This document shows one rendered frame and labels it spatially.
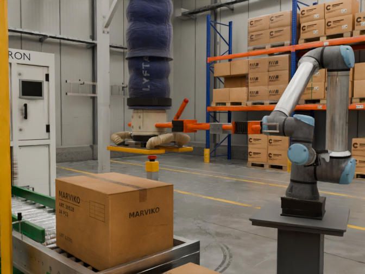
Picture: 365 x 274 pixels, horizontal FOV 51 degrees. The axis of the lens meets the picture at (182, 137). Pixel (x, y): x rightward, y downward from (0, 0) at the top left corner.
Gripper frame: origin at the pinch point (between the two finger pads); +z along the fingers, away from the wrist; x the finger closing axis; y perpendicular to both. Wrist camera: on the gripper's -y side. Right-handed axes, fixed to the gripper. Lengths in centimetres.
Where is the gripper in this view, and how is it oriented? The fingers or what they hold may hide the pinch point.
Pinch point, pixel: (316, 153)
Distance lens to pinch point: 208.8
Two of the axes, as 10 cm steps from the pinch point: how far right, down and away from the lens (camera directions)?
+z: 5.3, 0.7, 8.4
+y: 0.8, 9.9, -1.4
